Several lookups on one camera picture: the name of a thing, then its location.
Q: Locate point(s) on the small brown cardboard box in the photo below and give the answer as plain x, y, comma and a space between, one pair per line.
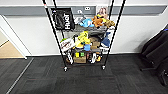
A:
95, 44

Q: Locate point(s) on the small blue cup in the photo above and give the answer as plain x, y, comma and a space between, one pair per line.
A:
87, 47

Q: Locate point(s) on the black bag white print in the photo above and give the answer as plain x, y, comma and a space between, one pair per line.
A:
63, 20

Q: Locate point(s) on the small orange toy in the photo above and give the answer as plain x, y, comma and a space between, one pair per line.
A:
98, 59

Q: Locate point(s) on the blue plush toy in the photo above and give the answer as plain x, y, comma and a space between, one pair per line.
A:
86, 23

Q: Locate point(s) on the black chair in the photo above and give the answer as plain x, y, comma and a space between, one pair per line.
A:
156, 50

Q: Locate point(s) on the white wall socket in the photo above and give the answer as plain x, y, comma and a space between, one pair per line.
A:
87, 8
79, 11

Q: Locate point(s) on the flat brown cardboard box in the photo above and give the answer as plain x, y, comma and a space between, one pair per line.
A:
79, 60

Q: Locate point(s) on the long grey wall band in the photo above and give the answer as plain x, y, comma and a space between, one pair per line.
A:
26, 10

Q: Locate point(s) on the yellow bottle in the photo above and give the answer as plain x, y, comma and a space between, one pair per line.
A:
77, 55

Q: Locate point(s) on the white box red print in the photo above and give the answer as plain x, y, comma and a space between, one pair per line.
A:
67, 44

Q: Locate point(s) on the orange plush toy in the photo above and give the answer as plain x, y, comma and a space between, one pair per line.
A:
99, 21

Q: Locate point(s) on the white door frame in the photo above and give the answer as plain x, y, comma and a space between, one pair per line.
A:
15, 38

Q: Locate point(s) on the yellow toy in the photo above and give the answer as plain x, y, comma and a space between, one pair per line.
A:
82, 39

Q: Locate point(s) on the brown plush toy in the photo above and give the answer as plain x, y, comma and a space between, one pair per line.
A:
110, 23

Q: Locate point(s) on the blue and white shoe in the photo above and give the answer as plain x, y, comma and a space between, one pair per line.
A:
106, 40

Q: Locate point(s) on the small green pack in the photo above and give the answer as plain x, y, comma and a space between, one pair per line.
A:
82, 55

